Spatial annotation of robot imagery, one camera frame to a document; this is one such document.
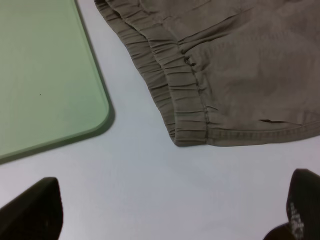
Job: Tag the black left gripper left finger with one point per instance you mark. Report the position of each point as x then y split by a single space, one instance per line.
35 214

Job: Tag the light green plastic tray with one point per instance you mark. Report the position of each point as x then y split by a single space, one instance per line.
52 92

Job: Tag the khaki jeans shorts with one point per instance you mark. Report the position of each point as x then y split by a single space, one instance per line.
226 72

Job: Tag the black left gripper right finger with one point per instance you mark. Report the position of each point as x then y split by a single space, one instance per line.
302 208

